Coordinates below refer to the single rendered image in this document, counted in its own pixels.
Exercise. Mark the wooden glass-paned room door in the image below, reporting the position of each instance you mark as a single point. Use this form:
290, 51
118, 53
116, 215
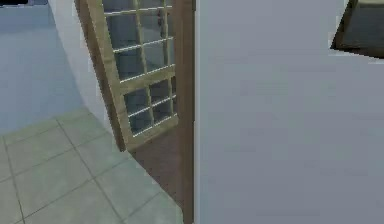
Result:
146, 79

